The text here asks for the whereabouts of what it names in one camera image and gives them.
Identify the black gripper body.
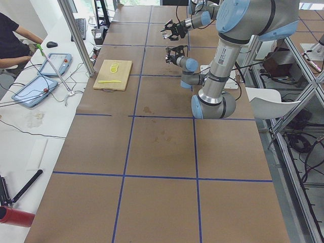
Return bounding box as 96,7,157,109
172,56,184,66
176,21,188,37

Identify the steel jigger measuring cup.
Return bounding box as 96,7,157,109
165,47,171,59

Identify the clear glass cup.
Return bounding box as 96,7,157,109
161,30,170,39

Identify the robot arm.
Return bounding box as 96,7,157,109
161,1,221,41
164,1,300,119

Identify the wooden cutting board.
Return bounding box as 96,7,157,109
93,60,132,91

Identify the yellow plastic knife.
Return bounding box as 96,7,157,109
98,79,122,84

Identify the black keyboard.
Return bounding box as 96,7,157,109
74,18,87,40

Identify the white chair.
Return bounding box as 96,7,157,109
246,87,301,119

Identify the far blue teach pendant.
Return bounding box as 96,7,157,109
37,53,72,77

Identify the blue teach pendant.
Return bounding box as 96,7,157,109
37,53,72,77
12,75,58,108

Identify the black computer mouse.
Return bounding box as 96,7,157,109
46,41,58,48

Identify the pink metal rod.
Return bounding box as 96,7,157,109
36,44,75,96

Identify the near blue teach pendant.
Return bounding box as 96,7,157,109
12,75,58,108

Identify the person in black shirt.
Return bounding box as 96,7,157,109
1,13,43,69

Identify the black rod tool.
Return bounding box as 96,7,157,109
11,169,43,203

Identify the red cylinder bottle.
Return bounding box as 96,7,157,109
1,206,35,227

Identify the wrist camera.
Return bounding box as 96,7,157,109
176,45,189,57

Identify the aluminium frame post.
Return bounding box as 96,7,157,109
57,0,95,77

